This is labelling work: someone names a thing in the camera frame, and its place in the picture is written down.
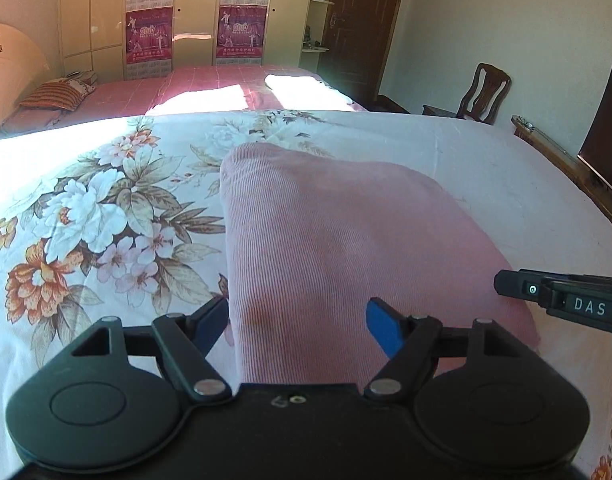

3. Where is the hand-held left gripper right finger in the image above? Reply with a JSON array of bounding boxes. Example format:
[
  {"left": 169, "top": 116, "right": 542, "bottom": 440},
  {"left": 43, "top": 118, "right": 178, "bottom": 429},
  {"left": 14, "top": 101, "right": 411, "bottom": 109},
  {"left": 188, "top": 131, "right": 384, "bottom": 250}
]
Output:
[{"left": 363, "top": 298, "right": 526, "bottom": 402}]

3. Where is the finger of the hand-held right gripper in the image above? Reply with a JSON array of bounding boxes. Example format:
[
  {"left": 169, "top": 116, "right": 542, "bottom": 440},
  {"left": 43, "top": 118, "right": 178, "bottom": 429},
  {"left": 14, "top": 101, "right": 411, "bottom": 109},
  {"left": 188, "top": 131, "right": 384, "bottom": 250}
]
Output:
[{"left": 493, "top": 269, "right": 554, "bottom": 307}]

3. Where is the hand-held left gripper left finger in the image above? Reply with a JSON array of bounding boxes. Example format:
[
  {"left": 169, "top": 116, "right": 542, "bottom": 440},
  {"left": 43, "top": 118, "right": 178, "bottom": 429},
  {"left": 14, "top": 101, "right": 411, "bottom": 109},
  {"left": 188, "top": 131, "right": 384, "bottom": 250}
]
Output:
[{"left": 71, "top": 296, "right": 231, "bottom": 403}]

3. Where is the pink knit sweater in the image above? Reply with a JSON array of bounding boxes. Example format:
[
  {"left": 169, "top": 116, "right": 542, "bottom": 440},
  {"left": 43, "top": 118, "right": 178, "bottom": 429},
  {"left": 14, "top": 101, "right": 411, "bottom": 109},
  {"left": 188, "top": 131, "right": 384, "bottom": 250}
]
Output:
[{"left": 220, "top": 142, "right": 542, "bottom": 397}]

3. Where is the floral bed sheet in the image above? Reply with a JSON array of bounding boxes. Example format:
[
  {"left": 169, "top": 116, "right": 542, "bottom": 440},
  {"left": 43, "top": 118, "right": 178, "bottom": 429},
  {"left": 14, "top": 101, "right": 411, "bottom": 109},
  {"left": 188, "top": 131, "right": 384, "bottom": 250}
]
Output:
[{"left": 0, "top": 109, "right": 612, "bottom": 480}]

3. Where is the black flat television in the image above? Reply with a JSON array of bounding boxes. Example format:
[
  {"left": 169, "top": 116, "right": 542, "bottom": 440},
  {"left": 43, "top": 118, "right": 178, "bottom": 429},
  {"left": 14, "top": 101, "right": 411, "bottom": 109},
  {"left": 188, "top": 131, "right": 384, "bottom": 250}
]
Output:
[{"left": 577, "top": 59, "right": 612, "bottom": 211}]

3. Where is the small wooden table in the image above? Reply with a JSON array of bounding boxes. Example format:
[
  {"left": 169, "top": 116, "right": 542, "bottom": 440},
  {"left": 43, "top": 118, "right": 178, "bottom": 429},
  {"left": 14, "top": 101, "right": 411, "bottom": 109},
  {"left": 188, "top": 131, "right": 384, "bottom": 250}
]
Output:
[{"left": 422, "top": 104, "right": 459, "bottom": 120}]

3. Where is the wooden chair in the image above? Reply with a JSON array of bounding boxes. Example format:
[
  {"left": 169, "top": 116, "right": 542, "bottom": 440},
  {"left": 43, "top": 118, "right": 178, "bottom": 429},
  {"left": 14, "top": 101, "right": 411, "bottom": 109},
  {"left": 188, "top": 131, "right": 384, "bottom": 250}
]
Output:
[{"left": 456, "top": 62, "right": 512, "bottom": 126}]

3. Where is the bed with pink sheet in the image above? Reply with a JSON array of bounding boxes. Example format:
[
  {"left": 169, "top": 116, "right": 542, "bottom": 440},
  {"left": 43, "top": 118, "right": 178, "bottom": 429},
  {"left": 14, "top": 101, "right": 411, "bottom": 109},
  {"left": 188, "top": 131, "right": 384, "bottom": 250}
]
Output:
[{"left": 0, "top": 64, "right": 369, "bottom": 136}]

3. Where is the pink pillow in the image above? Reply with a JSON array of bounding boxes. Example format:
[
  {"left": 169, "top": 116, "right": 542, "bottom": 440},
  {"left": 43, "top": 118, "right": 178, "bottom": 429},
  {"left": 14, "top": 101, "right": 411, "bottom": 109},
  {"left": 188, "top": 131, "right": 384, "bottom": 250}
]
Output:
[{"left": 0, "top": 107, "right": 70, "bottom": 134}]

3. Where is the striped pillow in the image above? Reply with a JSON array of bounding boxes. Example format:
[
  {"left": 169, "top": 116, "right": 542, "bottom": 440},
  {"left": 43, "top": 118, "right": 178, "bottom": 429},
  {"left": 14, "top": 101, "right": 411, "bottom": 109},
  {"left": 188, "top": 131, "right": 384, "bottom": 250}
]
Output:
[{"left": 18, "top": 80, "right": 95, "bottom": 112}]

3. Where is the patterned folded cloth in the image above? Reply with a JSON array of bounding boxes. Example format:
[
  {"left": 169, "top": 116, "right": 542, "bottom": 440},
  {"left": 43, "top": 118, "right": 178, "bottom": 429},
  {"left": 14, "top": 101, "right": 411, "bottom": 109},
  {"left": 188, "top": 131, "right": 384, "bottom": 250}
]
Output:
[{"left": 63, "top": 70, "right": 98, "bottom": 87}]

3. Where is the dark wooden door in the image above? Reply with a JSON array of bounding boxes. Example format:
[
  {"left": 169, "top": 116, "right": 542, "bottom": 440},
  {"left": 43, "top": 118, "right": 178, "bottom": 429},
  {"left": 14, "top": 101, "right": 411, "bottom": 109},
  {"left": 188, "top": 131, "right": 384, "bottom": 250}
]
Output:
[{"left": 316, "top": 0, "right": 411, "bottom": 107}]

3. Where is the cream corner shelf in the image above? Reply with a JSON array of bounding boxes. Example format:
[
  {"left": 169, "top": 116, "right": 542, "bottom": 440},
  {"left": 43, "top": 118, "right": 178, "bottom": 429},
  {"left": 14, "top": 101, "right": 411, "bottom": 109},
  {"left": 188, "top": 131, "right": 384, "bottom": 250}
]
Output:
[{"left": 300, "top": 0, "right": 337, "bottom": 69}]

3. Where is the cream wooden headboard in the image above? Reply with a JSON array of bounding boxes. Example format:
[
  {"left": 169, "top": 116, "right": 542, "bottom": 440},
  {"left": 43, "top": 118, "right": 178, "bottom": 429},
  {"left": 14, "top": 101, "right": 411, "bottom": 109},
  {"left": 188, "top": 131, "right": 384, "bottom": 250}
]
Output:
[{"left": 0, "top": 22, "right": 50, "bottom": 141}]

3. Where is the cream wardrobe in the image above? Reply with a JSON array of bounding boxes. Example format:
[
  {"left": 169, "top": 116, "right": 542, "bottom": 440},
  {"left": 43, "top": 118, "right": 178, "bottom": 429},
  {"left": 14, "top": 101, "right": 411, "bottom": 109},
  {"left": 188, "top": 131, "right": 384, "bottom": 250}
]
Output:
[{"left": 58, "top": 0, "right": 337, "bottom": 82}]

